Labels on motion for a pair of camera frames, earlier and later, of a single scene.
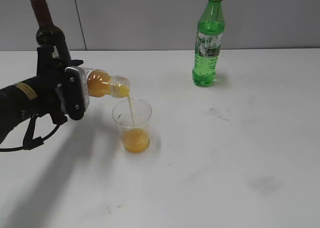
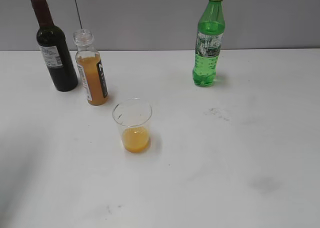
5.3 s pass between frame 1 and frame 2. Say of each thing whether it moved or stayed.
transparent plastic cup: stayed
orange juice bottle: moved
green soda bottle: stayed
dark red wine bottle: stayed
